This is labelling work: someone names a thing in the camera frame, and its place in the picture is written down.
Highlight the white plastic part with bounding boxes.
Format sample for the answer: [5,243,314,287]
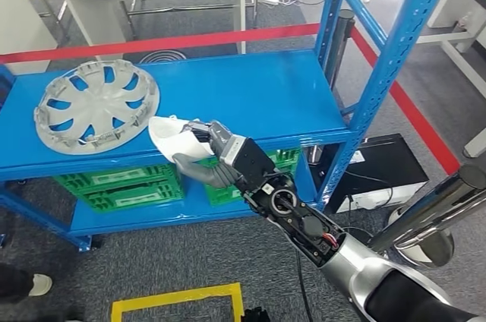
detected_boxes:
[148,115,216,164]

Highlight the blue metal shelf rack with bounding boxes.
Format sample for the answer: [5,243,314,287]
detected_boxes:
[0,0,462,253]
[0,64,17,112]

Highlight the white cabinet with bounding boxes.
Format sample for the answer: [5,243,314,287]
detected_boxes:
[0,0,58,77]

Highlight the grey plastic hubcap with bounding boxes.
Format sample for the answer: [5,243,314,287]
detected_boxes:
[33,59,161,156]

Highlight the black box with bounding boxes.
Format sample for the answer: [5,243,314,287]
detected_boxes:
[308,133,430,215]

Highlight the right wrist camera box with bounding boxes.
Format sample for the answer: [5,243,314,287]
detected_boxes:
[219,134,277,195]

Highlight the ribbed black stanchion base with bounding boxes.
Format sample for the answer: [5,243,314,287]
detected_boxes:
[138,49,187,65]

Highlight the green plastic crate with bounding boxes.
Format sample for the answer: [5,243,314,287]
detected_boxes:
[53,163,186,213]
[197,147,301,207]

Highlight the black stanchion post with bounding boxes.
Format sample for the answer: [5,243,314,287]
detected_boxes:
[325,9,356,90]

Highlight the black hanging cable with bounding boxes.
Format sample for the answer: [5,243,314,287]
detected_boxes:
[295,248,314,322]

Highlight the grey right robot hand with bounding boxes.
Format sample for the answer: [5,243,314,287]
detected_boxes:
[173,119,244,190]

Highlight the white table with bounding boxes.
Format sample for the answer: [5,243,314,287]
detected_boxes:
[394,0,486,159]

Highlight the chrome stanchion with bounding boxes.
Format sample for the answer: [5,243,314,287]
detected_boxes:
[368,163,486,269]

